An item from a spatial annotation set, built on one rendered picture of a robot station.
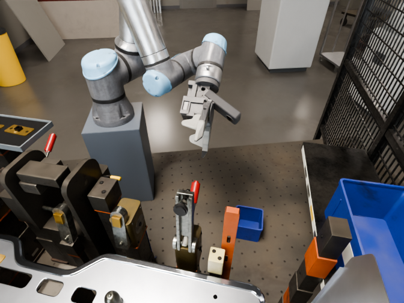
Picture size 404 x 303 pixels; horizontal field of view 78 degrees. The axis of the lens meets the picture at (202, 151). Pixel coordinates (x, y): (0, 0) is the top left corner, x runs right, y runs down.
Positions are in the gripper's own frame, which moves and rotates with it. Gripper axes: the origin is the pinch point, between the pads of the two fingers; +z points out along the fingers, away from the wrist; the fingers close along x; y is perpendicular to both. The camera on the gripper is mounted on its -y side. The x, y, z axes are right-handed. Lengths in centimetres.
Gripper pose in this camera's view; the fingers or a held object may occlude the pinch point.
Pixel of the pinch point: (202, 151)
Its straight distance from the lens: 65.3
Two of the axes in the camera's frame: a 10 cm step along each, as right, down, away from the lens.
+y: -9.8, -1.4, 1.6
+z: -1.8, 9.5, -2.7
